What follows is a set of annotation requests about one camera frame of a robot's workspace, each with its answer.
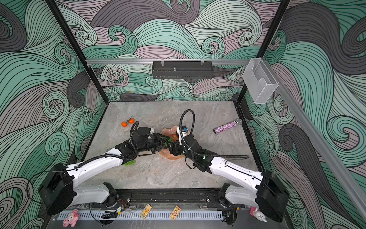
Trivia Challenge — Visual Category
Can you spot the yellow tag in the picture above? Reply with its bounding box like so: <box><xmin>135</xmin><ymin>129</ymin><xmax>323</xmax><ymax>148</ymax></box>
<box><xmin>170</xmin><ymin>205</ymin><xmax>181</xmax><ymax>220</ymax></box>
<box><xmin>140</xmin><ymin>204</ymin><xmax>152</xmax><ymax>219</ymax></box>

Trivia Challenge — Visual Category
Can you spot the clear acrylic wall box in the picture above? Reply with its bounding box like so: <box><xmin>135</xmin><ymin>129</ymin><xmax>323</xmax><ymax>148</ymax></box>
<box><xmin>243</xmin><ymin>58</ymin><xmax>279</xmax><ymax>105</ymax></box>

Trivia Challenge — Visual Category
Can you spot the white slotted cable duct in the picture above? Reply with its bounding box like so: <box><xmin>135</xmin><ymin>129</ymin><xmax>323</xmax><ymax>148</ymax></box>
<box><xmin>57</xmin><ymin>210</ymin><xmax>224</xmax><ymax>221</ymax></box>

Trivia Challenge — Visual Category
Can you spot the aluminium back rail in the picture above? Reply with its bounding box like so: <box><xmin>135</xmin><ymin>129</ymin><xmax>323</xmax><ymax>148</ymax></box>
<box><xmin>85</xmin><ymin>58</ymin><xmax>251</xmax><ymax>66</ymax></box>

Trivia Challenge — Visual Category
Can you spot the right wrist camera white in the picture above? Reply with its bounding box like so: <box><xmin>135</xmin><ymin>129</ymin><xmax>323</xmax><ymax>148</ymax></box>
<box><xmin>176</xmin><ymin>126</ymin><xmax>189</xmax><ymax>145</ymax></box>

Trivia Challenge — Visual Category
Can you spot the black corner frame post left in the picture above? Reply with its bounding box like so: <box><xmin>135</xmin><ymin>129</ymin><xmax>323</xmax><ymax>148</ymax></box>
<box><xmin>45</xmin><ymin>0</ymin><xmax>110</xmax><ymax>106</ymax></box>

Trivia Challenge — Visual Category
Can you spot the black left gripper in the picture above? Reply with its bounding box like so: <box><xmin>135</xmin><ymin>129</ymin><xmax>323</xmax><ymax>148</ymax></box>
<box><xmin>137</xmin><ymin>133</ymin><xmax>171</xmax><ymax>154</ymax></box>

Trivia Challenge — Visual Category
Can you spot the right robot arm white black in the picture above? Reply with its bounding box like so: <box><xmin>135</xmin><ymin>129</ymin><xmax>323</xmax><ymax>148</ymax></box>
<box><xmin>171</xmin><ymin>109</ymin><xmax>290</xmax><ymax>222</ymax></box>

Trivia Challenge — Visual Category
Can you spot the yellow tag left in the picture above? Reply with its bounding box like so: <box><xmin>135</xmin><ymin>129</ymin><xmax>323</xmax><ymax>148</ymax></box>
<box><xmin>140</xmin><ymin>204</ymin><xmax>152</xmax><ymax>219</ymax></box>

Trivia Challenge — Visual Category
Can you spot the black corner frame post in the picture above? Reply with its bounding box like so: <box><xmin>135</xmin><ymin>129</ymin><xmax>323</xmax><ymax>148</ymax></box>
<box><xmin>45</xmin><ymin>0</ymin><xmax>110</xmax><ymax>106</ymax></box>
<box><xmin>236</xmin><ymin>0</ymin><xmax>292</xmax><ymax>104</ymax></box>

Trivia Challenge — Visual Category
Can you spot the pink plush toy left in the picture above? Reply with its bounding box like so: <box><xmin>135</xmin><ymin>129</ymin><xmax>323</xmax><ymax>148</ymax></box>
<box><xmin>63</xmin><ymin>210</ymin><xmax>79</xmax><ymax>228</ymax></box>

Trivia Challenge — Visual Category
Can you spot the aluminium rail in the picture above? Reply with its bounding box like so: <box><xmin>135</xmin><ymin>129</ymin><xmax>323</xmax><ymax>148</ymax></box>
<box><xmin>85</xmin><ymin>58</ymin><xmax>251</xmax><ymax>66</ymax></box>
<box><xmin>263</xmin><ymin>59</ymin><xmax>366</xmax><ymax>219</ymax></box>

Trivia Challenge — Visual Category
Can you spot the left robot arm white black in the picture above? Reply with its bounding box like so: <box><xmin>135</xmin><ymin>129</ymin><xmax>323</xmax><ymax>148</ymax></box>
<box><xmin>38</xmin><ymin>124</ymin><xmax>171</xmax><ymax>216</ymax></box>

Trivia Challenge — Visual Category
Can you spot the pink white plush toy right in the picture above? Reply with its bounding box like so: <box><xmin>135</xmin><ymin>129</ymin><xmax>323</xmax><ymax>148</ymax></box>
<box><xmin>250</xmin><ymin>207</ymin><xmax>267</xmax><ymax>223</ymax></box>

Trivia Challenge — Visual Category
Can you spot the orange cherry tomato with stem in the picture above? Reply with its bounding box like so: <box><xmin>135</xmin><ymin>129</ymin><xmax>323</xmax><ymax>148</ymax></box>
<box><xmin>128</xmin><ymin>116</ymin><xmax>135</xmax><ymax>124</ymax></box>

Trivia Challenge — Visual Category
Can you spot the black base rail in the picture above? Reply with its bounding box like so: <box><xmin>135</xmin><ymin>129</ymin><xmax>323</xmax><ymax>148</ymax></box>
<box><xmin>85</xmin><ymin>187</ymin><xmax>284</xmax><ymax>211</ymax></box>

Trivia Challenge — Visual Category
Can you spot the purple glitter tube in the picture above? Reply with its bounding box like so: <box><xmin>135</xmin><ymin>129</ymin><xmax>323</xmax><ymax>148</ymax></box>
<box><xmin>213</xmin><ymin>118</ymin><xmax>243</xmax><ymax>134</ymax></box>

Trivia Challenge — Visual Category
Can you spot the pink scalloped fruit bowl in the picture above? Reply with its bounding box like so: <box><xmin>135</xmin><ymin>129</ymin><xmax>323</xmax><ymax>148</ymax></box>
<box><xmin>158</xmin><ymin>126</ymin><xmax>183</xmax><ymax>161</ymax></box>

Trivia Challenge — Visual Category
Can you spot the aluminium right rail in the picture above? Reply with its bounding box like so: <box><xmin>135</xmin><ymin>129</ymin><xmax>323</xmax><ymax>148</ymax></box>
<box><xmin>263</xmin><ymin>59</ymin><xmax>366</xmax><ymax>219</ymax></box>

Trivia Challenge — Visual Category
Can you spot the green fake grape bunch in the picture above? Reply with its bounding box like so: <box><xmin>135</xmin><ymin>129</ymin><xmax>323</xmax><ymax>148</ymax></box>
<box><xmin>124</xmin><ymin>160</ymin><xmax>136</xmax><ymax>166</ymax></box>

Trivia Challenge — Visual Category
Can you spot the black wall tray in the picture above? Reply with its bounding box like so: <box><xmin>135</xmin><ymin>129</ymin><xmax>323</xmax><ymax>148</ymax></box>
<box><xmin>152</xmin><ymin>61</ymin><xmax>214</xmax><ymax>80</ymax></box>

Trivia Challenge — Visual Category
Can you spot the black corner frame post right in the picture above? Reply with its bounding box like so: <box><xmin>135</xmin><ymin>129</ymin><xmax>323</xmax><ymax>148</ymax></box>
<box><xmin>236</xmin><ymin>0</ymin><xmax>292</xmax><ymax>104</ymax></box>

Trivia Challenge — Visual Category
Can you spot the yellow tag right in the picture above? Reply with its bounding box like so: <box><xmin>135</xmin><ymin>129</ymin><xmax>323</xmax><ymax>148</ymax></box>
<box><xmin>170</xmin><ymin>205</ymin><xmax>181</xmax><ymax>220</ymax></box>

